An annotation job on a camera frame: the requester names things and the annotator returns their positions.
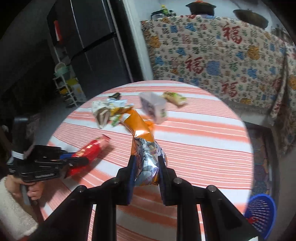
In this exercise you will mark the blue plastic basket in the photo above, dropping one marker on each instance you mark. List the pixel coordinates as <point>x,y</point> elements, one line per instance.
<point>263,207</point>

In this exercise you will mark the left hand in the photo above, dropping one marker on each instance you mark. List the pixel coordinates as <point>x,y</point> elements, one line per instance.
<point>35,190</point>

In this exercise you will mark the red snack wrapper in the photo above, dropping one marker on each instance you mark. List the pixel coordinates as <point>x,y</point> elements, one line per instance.
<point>91,151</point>

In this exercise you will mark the black clay pot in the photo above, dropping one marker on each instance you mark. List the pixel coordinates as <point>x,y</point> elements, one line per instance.
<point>201,8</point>

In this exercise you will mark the patterned fu character blanket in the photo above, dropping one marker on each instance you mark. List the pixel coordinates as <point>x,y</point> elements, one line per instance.
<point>242,64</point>

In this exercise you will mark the orange chip bag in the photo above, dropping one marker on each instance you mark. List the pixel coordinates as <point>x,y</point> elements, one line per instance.
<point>144,147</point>

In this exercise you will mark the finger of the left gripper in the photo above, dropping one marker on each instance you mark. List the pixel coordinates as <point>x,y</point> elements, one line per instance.
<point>69,159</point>

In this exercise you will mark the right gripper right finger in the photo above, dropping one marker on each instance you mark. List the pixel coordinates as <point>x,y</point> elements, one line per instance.
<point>170,184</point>

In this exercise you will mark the beige crumpled paper box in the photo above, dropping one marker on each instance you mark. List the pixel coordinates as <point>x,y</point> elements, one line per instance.
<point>101,110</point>

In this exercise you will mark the green yellow snack packet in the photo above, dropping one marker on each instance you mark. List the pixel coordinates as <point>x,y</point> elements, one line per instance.
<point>175,98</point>

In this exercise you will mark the colourful hexagon floor mat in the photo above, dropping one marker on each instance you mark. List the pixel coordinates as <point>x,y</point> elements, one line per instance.
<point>263,154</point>

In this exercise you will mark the white fleece sleeve forearm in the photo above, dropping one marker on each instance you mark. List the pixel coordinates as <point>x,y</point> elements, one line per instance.
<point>16,223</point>

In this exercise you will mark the white storage rack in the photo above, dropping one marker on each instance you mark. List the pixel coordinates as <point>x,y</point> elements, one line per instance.
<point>68,85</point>

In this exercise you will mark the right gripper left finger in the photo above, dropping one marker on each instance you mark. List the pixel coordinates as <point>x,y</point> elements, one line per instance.
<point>126,177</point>

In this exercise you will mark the black refrigerator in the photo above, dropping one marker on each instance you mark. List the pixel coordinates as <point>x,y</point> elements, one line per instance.
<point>98,40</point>

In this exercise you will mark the clear plastic container box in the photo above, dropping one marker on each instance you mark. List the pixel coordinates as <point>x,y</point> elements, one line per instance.
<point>154,106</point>

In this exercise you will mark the steel pot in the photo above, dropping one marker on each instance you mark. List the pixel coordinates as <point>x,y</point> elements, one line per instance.
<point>281,33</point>

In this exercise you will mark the red plastic bag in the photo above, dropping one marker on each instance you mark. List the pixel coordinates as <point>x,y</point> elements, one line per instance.
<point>252,220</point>

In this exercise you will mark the crumpled yellow white wrapper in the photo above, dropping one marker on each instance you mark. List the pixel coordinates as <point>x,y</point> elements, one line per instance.
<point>117,109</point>

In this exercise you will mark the black wok pan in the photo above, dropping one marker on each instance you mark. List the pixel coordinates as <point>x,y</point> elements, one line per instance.
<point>248,16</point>

